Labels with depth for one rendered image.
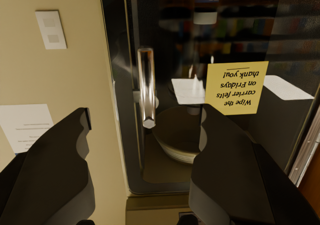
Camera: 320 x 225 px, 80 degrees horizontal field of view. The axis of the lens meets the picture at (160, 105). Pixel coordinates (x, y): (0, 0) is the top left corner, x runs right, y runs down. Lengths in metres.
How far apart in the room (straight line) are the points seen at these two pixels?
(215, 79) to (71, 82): 0.61
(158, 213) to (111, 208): 0.86
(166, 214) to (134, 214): 0.06
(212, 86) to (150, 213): 0.25
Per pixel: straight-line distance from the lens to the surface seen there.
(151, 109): 0.21
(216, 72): 0.26
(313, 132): 0.38
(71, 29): 0.72
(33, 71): 0.82
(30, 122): 0.94
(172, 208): 0.40
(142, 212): 0.40
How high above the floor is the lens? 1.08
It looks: 29 degrees up
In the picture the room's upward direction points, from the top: 179 degrees clockwise
